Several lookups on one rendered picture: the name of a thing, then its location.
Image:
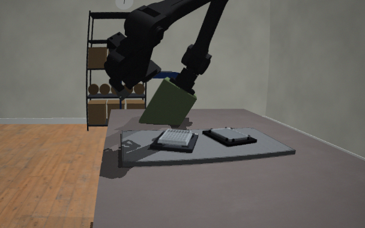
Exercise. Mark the white multi-well plate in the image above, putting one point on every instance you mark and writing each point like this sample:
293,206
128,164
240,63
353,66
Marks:
175,137

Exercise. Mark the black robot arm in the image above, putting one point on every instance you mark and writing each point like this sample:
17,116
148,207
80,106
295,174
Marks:
144,28

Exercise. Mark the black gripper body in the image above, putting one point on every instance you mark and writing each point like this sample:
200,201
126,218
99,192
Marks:
142,73

